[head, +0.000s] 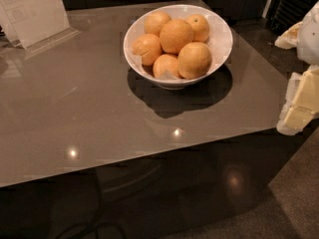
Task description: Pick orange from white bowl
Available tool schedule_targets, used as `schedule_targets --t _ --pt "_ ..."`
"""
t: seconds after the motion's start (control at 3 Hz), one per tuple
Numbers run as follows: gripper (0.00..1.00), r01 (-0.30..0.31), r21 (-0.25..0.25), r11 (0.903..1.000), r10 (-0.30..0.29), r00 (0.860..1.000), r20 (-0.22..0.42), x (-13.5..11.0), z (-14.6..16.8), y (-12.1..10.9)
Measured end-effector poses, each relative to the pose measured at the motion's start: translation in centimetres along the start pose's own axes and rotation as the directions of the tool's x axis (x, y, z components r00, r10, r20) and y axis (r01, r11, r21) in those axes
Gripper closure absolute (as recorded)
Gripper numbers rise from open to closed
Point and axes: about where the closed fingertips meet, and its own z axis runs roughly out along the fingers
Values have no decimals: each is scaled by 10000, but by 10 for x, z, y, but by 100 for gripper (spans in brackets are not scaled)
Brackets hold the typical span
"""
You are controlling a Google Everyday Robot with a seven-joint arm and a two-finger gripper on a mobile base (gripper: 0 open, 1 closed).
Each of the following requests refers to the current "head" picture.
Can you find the white standing sign card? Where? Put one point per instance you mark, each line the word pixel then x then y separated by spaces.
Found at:
pixel 35 24

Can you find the orange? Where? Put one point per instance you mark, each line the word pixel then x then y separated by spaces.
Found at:
pixel 199 26
pixel 155 21
pixel 174 35
pixel 148 47
pixel 194 60
pixel 166 63

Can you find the dark slatted radiator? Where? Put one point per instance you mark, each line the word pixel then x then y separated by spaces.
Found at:
pixel 283 14

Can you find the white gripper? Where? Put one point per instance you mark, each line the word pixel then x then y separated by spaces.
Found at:
pixel 309 40

